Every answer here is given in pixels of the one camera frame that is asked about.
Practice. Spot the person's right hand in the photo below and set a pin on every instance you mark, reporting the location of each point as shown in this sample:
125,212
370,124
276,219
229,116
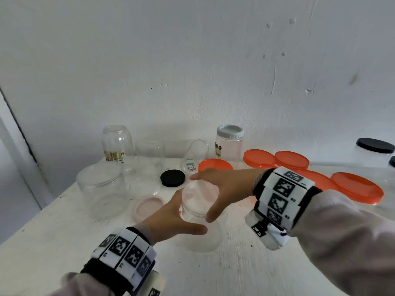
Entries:
234,184

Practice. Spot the person's left hand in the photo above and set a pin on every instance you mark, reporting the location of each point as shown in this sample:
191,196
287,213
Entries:
166,221

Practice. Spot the pale pink lid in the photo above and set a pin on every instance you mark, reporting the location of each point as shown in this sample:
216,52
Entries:
148,208

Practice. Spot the large orange lid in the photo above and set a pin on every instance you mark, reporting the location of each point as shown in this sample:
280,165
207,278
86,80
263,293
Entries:
358,188
216,164

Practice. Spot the transparent jar dark label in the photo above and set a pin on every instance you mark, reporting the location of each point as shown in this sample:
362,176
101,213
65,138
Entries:
230,149

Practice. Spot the tapered transparent jar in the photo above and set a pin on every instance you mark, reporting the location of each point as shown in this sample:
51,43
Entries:
200,240

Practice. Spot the large black lid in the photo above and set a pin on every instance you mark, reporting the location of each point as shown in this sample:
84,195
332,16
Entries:
172,178
392,161

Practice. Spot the light blue lid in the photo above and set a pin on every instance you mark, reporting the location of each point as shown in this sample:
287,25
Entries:
230,131

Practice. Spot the medium transparent jar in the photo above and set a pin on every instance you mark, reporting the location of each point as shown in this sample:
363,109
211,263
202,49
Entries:
149,151

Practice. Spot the large transparent jar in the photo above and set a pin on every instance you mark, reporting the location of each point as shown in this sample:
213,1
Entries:
102,188

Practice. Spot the rounded transparent jar yellow label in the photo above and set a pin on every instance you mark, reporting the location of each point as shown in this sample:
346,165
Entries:
117,138

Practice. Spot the small black lid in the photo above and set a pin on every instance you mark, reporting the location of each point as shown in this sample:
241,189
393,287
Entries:
375,145

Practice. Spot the person's left forearm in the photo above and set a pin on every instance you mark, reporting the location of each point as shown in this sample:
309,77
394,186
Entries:
80,288

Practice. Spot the person's right forearm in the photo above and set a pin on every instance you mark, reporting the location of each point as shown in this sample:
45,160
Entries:
345,243

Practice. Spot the black white marker wristband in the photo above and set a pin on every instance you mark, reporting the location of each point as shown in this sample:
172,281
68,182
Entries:
123,249
280,197

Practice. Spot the white panelled door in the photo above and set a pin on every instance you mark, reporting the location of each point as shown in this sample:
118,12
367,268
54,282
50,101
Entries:
12,188

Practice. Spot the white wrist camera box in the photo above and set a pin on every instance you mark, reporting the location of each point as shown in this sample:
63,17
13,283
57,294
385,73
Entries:
154,289
271,241

